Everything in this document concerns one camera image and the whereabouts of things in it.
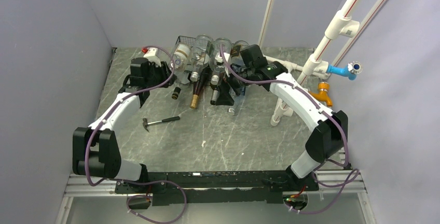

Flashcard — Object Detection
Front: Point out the blue faucet tap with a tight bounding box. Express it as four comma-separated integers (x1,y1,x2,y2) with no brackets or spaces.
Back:
326,61,363,80

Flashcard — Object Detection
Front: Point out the clear bottle dark neck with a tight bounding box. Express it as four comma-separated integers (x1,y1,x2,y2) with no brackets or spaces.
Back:
210,37,232,86

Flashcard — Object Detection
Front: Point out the clear bottle silver cap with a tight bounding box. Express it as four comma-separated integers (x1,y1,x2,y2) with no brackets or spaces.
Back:
190,34,214,82

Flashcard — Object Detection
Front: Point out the small black hammer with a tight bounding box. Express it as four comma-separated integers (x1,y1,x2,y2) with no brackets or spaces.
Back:
142,116,181,132

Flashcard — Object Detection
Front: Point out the lower bottle black gold cap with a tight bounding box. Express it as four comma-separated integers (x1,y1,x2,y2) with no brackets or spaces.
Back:
171,87,182,100

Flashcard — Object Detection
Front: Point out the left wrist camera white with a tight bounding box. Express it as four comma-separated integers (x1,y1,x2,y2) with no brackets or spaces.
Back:
142,47,161,67

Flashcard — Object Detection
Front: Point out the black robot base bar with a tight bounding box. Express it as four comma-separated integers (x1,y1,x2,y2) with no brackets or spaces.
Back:
115,170,319,206

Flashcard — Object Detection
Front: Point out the blue tinted clear bottle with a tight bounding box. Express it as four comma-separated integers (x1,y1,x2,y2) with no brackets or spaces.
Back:
228,40,249,116

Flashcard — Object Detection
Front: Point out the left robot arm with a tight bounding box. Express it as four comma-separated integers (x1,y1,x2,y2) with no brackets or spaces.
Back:
72,58,175,193

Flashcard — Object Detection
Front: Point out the purple cable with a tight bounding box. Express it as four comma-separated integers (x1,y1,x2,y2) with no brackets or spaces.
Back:
219,45,361,216
84,46,188,224

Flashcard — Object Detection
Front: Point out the white pvc pipe frame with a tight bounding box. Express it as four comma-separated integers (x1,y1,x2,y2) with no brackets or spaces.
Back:
254,0,406,127

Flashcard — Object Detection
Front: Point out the clear bottle blue medallion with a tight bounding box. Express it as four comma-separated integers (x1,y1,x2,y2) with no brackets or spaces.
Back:
170,43,191,85

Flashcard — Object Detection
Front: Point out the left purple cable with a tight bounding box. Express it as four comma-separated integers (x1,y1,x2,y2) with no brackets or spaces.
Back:
84,46,188,224

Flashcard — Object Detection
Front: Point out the dark wine bottle gold cap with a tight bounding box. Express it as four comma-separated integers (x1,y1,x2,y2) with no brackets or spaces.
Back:
190,66,211,109

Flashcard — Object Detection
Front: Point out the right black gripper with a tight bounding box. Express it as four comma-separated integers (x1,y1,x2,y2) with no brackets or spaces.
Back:
215,62,254,106

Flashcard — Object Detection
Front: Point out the black wire wine rack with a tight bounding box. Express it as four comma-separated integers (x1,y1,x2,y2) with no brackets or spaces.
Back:
167,36,253,97

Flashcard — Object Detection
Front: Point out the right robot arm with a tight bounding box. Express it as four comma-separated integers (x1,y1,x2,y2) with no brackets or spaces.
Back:
219,45,348,190

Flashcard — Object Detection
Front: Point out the lower bottle silver cap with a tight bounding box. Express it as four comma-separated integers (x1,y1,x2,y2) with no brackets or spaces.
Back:
210,89,219,105

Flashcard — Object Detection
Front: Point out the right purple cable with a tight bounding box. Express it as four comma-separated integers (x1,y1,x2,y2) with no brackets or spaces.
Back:
219,45,361,216

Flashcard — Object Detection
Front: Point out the orange faucet tap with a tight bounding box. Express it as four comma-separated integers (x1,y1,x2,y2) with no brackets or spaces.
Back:
309,81,333,107

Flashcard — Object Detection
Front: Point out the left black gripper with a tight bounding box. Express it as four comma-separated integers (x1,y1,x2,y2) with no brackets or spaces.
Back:
144,61,176,89

